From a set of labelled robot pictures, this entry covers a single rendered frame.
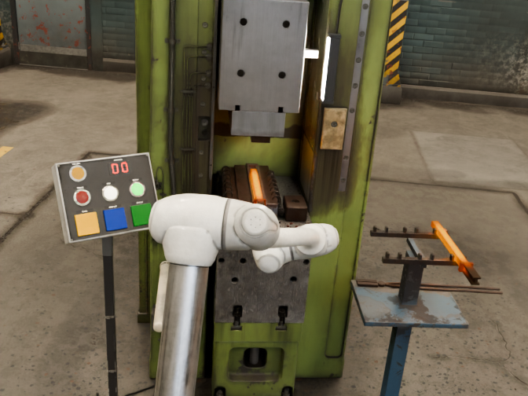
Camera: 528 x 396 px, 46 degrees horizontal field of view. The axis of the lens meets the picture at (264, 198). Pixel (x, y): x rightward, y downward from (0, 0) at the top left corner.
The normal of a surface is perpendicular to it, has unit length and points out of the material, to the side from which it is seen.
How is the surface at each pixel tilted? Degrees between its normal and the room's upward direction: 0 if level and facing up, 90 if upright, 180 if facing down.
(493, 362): 0
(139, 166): 60
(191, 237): 68
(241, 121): 90
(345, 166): 90
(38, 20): 90
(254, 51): 90
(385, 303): 0
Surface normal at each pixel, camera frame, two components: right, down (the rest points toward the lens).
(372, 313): 0.07, -0.91
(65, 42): -0.08, 0.40
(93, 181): 0.47, -0.12
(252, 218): 0.12, -0.16
